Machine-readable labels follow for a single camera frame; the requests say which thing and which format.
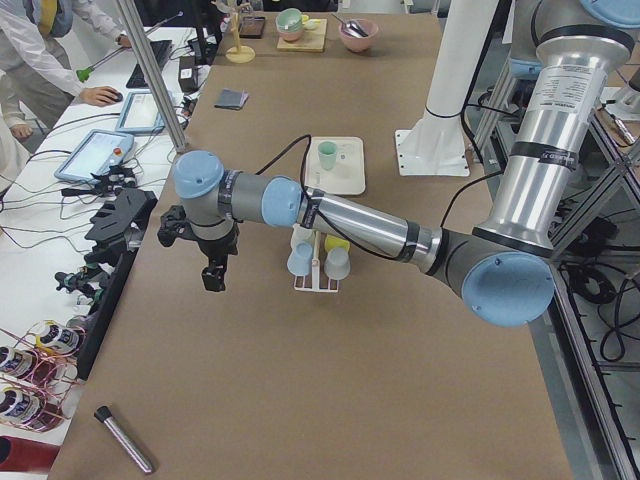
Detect metal tube with black cap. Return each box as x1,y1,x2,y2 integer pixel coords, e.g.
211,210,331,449
94,406,154,475

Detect white wire cup rack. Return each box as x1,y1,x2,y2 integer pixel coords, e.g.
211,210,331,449
289,230,349,293

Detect blue teach pendant far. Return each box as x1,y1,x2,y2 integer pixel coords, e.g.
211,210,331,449
115,90,164,135

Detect hand on mouse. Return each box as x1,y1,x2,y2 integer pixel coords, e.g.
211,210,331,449
79,86,118,107

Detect blue teach pendant near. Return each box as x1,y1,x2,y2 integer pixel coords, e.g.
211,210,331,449
54,129,134,183

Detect grey blue cup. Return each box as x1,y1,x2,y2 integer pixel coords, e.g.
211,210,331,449
324,247,351,281

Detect wooden cutting board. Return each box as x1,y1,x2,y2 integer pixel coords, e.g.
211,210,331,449
276,19,328,53

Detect yellow cup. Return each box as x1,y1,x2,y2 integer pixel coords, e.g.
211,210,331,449
324,235,351,253

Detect wooden mug tree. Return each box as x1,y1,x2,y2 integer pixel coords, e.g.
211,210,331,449
211,1,255,64

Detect folded grey cloth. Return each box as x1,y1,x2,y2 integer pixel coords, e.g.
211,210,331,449
214,88,249,110

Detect pink bowl with ice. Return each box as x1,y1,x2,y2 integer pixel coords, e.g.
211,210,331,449
339,18,380,52

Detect metal ice scoop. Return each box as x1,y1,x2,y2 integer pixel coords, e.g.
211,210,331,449
331,12,369,38

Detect black keyboard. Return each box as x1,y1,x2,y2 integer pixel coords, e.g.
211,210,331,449
125,39,174,90

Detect aluminium frame post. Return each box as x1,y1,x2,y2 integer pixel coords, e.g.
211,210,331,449
115,0,188,153

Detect cream rabbit tray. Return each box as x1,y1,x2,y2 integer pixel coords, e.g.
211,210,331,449
304,136,366,196

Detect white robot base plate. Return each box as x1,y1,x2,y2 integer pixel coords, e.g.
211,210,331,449
394,112,470,177

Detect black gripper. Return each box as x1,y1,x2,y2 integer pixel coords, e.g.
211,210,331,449
197,222,239,293

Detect green cup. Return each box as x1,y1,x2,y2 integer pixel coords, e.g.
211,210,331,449
317,141,338,171

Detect blue teach pendant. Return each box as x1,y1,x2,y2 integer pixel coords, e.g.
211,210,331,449
54,129,134,183
115,90,164,135

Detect black tool stand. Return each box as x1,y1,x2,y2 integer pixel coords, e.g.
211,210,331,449
55,188,157,380

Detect stacked green bowls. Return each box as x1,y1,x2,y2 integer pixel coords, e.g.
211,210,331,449
276,8,304,42

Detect cream white cup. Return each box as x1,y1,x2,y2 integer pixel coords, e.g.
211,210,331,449
290,224,315,249

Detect light blue cup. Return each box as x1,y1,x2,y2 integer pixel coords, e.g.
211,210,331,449
287,242,313,277

